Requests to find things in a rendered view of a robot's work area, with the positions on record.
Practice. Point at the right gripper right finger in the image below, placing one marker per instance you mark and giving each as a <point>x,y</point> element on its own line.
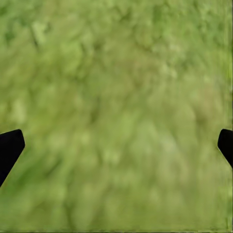
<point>225,144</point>

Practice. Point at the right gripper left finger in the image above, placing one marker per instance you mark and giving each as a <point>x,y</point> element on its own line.
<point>11,146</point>

